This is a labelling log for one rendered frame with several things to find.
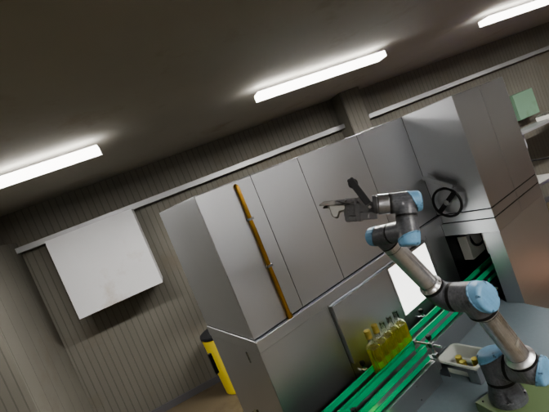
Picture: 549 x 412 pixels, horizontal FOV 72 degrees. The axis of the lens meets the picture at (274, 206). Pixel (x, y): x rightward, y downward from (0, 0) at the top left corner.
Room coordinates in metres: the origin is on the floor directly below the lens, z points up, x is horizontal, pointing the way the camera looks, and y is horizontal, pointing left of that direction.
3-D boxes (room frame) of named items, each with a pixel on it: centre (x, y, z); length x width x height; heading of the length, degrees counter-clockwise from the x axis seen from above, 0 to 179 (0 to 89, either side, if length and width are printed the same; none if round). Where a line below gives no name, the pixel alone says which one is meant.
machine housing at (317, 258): (2.66, -0.44, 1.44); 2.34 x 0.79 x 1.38; 123
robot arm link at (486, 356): (1.54, -0.63, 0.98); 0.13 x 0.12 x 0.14; 34
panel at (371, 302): (2.21, -0.46, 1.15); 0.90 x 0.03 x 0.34; 123
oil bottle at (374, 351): (1.89, -0.20, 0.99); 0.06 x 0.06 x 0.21; 33
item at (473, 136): (2.63, -1.43, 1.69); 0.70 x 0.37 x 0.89; 123
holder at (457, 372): (1.92, -0.61, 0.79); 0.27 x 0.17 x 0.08; 33
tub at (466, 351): (1.90, -0.63, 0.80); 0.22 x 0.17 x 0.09; 33
